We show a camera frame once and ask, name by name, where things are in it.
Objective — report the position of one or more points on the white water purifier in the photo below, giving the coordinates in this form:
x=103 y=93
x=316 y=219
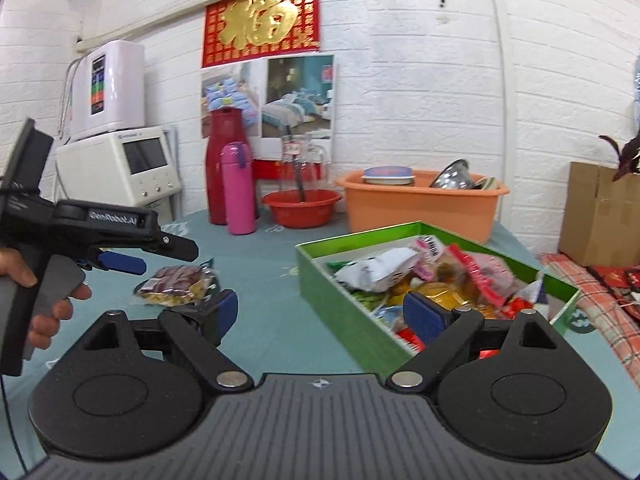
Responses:
x=115 y=90

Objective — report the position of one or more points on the maroon snack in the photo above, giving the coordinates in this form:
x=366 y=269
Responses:
x=175 y=282

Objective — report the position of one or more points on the purple leaf plant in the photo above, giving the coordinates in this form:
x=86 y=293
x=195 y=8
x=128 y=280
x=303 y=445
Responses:
x=630 y=157

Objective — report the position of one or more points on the green cardboard box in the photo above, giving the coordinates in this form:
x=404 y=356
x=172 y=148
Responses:
x=340 y=305

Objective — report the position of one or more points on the bedding wall poster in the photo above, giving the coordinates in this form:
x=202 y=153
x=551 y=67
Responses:
x=295 y=100

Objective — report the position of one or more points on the blue lidded container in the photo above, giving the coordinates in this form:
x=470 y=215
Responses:
x=387 y=175

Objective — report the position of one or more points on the beige ceramic dish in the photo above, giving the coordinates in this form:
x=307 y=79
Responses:
x=487 y=183

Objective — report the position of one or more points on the pile of snack packets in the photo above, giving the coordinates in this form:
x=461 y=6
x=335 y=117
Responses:
x=375 y=267

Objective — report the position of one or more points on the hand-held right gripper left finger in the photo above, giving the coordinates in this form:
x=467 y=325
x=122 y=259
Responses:
x=227 y=310

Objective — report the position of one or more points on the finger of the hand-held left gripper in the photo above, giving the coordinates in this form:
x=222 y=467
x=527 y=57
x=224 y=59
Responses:
x=175 y=247
x=122 y=262

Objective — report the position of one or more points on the teal printed tablecloth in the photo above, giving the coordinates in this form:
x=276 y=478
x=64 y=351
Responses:
x=260 y=280

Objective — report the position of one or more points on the tall cardboard box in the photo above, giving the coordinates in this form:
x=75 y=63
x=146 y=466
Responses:
x=600 y=215

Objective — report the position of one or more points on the pink bottle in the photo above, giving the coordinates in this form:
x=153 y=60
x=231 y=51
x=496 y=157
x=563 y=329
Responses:
x=239 y=195

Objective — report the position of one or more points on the person's left hand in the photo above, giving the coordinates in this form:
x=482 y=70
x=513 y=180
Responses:
x=55 y=310

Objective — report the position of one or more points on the red plastic stand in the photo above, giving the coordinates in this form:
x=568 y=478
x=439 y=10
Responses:
x=267 y=169

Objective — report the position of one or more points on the orange plastic basin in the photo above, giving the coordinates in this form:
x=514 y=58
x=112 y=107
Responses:
x=420 y=215

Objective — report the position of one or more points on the red gold wall hanging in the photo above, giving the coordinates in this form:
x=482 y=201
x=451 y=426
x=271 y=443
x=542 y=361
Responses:
x=260 y=20

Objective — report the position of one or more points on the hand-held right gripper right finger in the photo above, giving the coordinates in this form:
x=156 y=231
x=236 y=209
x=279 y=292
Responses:
x=425 y=317

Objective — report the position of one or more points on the red thermos jug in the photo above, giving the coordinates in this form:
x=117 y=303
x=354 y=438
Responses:
x=217 y=175

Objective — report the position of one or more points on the red plastic basin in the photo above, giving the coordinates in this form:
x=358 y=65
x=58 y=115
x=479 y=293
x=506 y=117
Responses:
x=300 y=212

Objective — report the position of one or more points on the white appliance with screen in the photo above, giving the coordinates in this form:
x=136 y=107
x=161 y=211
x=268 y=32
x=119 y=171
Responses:
x=100 y=175

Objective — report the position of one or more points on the red envelopes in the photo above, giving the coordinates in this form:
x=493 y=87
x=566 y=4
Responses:
x=615 y=280

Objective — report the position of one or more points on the steel bowl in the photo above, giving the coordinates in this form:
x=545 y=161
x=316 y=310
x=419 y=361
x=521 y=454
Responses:
x=452 y=177

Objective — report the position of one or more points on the plaid cloth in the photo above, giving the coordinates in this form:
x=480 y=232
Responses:
x=600 y=305

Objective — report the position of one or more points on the glass pitcher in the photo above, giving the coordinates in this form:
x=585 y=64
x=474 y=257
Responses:
x=312 y=165

